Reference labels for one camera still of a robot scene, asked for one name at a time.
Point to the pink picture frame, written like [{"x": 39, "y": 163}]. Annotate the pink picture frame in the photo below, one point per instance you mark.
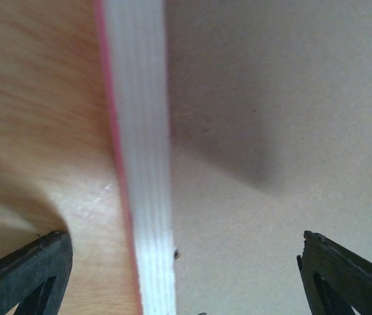
[{"x": 240, "y": 125}]

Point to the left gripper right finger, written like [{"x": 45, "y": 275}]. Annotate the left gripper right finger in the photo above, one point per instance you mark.
[{"x": 335, "y": 280}]

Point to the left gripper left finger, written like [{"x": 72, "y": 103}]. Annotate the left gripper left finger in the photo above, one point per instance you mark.
[{"x": 34, "y": 278}]

